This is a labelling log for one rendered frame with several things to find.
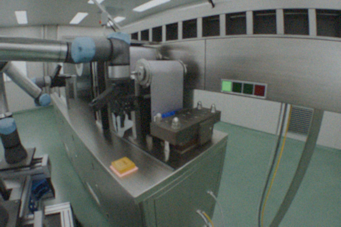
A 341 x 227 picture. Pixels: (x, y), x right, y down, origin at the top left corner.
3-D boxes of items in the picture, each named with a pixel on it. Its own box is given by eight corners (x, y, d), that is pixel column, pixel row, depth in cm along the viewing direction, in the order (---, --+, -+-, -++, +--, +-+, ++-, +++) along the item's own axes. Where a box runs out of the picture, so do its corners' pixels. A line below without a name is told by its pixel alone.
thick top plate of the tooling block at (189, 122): (150, 134, 76) (149, 122, 74) (198, 115, 104) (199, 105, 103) (175, 145, 65) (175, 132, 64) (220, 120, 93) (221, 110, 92)
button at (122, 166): (111, 167, 60) (111, 162, 59) (126, 161, 64) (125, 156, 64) (120, 175, 55) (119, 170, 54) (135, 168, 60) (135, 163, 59)
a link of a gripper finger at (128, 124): (136, 135, 58) (134, 112, 56) (122, 140, 54) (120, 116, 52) (131, 133, 60) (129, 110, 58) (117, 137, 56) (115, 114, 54)
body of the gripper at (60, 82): (62, 84, 107) (48, 87, 97) (62, 73, 105) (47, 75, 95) (66, 86, 104) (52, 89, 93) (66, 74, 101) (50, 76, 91)
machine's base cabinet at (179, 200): (61, 144, 237) (52, 96, 218) (93, 135, 282) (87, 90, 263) (155, 278, 66) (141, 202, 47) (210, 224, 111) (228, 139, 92)
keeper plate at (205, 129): (197, 143, 78) (198, 123, 75) (208, 137, 85) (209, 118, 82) (201, 146, 76) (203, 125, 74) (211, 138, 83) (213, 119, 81)
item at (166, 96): (151, 118, 80) (150, 81, 76) (181, 108, 97) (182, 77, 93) (152, 118, 80) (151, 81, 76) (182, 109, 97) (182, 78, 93)
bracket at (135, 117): (128, 138, 86) (124, 83, 79) (137, 135, 90) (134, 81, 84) (133, 141, 82) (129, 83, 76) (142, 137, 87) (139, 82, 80)
